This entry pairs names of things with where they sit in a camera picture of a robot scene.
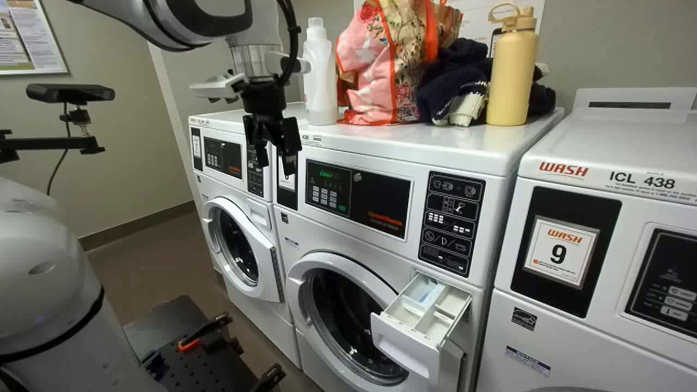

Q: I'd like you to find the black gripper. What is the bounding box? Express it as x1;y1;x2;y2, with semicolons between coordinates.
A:
239;75;306;176

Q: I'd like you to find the white detergent tray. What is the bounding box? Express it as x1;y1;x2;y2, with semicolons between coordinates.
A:
369;273;477;383

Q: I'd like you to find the white washer with closed door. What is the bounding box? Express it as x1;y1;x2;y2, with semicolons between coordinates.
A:
185;101;309;370

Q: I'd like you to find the white washer with open tray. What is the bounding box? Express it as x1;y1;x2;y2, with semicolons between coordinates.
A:
271;106;566;392

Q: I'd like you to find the white detergent bottle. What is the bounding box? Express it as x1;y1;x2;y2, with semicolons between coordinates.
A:
302;16;342;129

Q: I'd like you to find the pink orange laundry bag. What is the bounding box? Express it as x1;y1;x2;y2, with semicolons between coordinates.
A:
334;0;466;129

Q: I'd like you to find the dark navy clothes pile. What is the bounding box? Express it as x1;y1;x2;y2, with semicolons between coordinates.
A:
414;37;561;130

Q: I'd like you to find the white rolled cloth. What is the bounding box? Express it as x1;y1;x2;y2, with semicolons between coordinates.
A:
447;90;489;130

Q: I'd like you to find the black cart platform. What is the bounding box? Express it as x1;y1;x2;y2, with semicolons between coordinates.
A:
122;291;222;367

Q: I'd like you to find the black perforated board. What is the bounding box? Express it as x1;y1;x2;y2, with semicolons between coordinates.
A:
140;334;291;392

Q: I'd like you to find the yellow water bottle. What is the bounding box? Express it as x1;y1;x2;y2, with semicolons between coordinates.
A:
483;0;543;129

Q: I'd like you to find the white number nine sticker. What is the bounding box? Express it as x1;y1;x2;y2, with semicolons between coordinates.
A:
520;213;603;291

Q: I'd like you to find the white washer labelled ICL 438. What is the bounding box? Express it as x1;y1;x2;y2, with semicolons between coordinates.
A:
476;86;697;392

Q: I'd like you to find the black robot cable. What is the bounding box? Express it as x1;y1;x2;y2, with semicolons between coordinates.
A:
275;0;306;87

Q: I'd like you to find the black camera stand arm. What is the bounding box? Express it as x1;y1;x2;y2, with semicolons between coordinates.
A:
0;102;110;166

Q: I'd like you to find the framed wall poster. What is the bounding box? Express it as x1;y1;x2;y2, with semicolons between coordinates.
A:
0;0;73;79

